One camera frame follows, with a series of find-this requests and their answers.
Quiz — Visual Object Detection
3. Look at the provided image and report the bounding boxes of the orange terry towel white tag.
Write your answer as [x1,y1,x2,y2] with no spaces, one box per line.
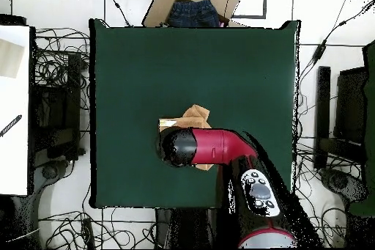
[158,103,217,172]

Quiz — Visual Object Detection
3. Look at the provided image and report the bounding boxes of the dark green tablecloth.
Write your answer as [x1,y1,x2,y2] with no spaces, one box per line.
[89,18,302,209]

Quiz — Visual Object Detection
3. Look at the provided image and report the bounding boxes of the dark blue jeans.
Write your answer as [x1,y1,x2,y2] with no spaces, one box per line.
[167,0,221,29]

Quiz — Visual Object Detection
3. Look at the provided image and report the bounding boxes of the brown cardboard box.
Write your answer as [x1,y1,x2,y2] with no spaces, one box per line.
[141,0,242,29]

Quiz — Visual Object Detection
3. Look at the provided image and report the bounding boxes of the black equipment stand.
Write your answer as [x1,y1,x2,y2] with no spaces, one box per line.
[30,52,86,169]

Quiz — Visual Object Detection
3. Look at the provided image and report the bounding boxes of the white side table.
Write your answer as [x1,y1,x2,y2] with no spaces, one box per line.
[0,24,31,196]

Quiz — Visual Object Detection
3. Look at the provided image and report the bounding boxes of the beige paper sheet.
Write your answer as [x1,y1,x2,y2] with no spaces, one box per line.
[0,38,25,79]

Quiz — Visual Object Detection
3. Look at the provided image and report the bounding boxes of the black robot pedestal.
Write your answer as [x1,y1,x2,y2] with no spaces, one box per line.
[155,207,235,250]

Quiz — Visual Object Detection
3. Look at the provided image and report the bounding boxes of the black cable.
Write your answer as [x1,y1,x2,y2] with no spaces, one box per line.
[297,0,375,92]
[100,0,133,27]
[39,208,157,250]

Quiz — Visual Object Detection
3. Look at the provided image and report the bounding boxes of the black floor frame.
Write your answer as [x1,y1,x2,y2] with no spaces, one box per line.
[224,0,268,20]

